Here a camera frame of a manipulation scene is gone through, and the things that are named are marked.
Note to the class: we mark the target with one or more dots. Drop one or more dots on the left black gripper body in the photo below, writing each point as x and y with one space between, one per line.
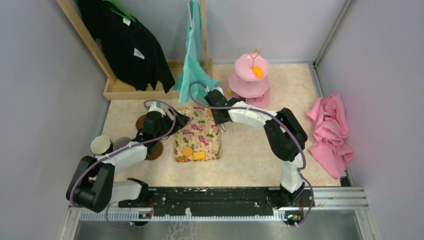
168 124

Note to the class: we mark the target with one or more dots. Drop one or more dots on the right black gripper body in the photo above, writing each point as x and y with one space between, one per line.
217 119

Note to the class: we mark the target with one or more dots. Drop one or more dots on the yellow cheese wedge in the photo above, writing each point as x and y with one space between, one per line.
229 92

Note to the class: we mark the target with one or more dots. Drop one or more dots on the floral serving tray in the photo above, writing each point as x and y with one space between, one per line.
202 134

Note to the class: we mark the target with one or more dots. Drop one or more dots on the round orange cookie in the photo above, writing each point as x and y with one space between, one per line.
187 151

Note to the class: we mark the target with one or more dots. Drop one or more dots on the small brown cookie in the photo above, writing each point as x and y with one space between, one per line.
181 159

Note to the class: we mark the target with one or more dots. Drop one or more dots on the yellow square biscuit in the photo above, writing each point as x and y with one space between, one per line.
198 156

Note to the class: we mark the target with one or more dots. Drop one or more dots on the orange croissant pastry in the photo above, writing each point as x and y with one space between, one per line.
258 72

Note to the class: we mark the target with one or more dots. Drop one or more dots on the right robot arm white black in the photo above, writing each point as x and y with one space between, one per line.
284 133

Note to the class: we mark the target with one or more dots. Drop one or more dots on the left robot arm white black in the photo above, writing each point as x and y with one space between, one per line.
92 185

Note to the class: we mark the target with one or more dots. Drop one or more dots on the teal hanging garment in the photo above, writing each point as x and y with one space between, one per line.
192 70

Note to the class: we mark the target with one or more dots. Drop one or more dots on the pink three-tier cake stand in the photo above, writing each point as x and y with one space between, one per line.
243 83

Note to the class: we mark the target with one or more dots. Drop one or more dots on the brown saucer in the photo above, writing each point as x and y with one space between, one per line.
140 122
156 150

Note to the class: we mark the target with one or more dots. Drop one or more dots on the purple mug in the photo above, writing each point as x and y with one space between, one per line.
121 142

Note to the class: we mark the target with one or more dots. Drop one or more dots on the wooden clothes rack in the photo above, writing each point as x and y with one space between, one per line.
114 88

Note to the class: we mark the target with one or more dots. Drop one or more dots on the black hanging garment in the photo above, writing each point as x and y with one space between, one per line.
131 50

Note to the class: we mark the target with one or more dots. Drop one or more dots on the cream mug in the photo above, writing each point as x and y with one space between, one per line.
101 145

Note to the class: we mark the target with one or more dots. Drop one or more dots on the pink crumpled cloth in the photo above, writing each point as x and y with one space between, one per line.
330 130

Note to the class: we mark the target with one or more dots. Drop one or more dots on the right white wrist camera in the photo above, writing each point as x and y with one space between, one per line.
218 89

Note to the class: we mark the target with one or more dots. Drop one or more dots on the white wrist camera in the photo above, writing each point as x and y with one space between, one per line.
155 106
218 89

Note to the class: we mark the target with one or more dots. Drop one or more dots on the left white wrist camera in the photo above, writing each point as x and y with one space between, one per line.
155 106

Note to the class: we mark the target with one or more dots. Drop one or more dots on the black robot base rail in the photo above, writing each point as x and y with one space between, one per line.
223 204

